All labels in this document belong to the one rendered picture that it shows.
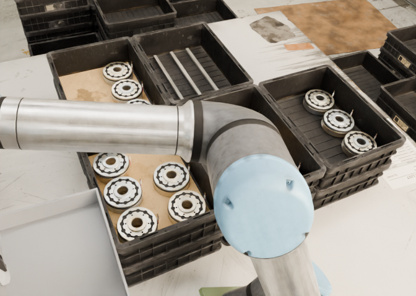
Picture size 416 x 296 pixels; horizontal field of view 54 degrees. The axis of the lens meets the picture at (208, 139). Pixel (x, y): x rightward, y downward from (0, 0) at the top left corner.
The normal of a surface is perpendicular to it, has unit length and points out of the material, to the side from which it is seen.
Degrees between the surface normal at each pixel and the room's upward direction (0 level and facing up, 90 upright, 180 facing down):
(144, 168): 0
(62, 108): 11
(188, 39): 90
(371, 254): 0
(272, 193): 64
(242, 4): 0
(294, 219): 69
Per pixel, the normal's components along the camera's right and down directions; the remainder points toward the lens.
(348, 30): 0.07, -0.67
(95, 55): 0.43, 0.69
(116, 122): 0.18, -0.20
